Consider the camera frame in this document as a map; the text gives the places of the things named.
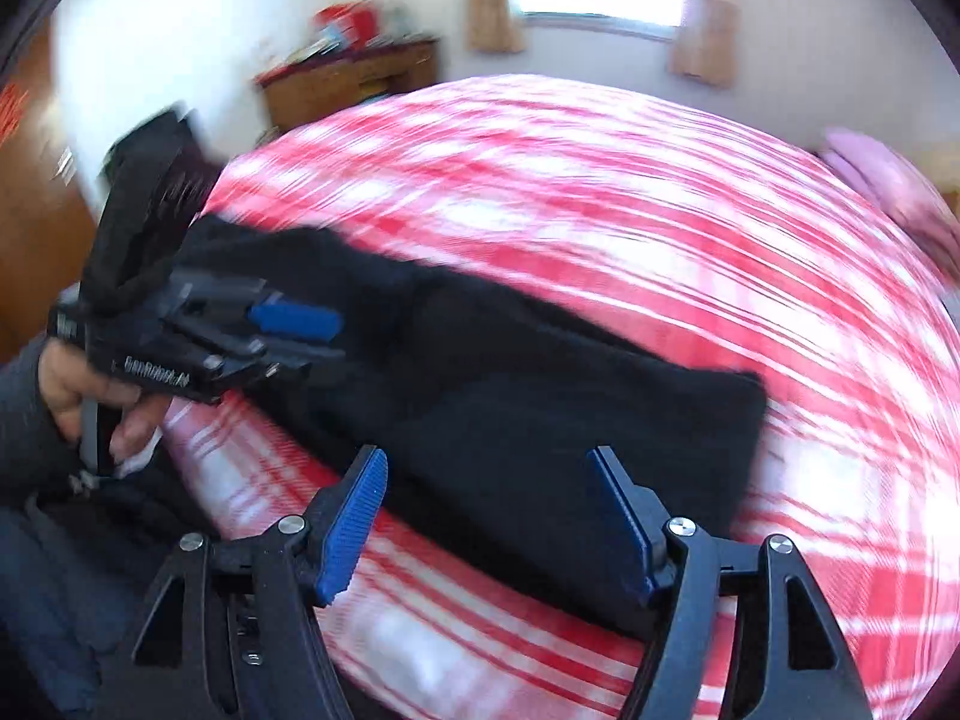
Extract black chair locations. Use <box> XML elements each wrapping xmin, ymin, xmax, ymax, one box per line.
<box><xmin>105</xmin><ymin>112</ymin><xmax>222</xmax><ymax>241</ymax></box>

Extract pink folded quilt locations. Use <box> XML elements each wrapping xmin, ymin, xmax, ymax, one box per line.
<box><xmin>821</xmin><ymin>127</ymin><xmax>960</xmax><ymax>278</ymax></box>

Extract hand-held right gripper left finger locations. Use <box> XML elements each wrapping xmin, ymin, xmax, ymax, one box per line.
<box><xmin>94</xmin><ymin>445</ymin><xmax>389</xmax><ymax>720</ymax></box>

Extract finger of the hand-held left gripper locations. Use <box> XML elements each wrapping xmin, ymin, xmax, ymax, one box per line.
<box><xmin>244</xmin><ymin>298</ymin><xmax>346</xmax><ymax>338</ymax></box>
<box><xmin>225</xmin><ymin>336</ymin><xmax>347</xmax><ymax>377</ymax></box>

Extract person's left forearm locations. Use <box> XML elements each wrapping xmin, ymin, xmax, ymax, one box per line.
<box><xmin>0</xmin><ymin>337</ymin><xmax>76</xmax><ymax>497</ymax></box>

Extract red gift bag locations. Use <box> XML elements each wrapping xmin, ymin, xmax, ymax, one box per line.
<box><xmin>315</xmin><ymin>4</ymin><xmax>383</xmax><ymax>46</ymax></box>

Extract black pants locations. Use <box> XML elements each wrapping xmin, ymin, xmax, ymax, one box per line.
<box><xmin>176</xmin><ymin>214</ymin><xmax>770</xmax><ymax>635</ymax></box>

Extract red plaid bed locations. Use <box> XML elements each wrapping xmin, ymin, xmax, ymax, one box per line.
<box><xmin>161</xmin><ymin>75</ymin><xmax>960</xmax><ymax>720</ymax></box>

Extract person's left hand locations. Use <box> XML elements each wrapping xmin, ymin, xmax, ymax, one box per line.
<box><xmin>37</xmin><ymin>340</ymin><xmax>175</xmax><ymax>467</ymax></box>

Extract brown wooden desk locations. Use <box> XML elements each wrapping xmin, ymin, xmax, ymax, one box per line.
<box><xmin>255</xmin><ymin>37</ymin><xmax>440</xmax><ymax>133</ymax></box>

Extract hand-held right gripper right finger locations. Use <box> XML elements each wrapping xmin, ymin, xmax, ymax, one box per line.
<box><xmin>587</xmin><ymin>447</ymin><xmax>875</xmax><ymax>720</ymax></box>

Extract person's dark clothing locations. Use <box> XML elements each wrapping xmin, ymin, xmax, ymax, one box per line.
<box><xmin>0</xmin><ymin>465</ymin><xmax>226</xmax><ymax>720</ymax></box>

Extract brown wooden door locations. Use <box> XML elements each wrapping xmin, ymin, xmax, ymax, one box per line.
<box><xmin>0</xmin><ymin>22</ymin><xmax>98</xmax><ymax>361</ymax></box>

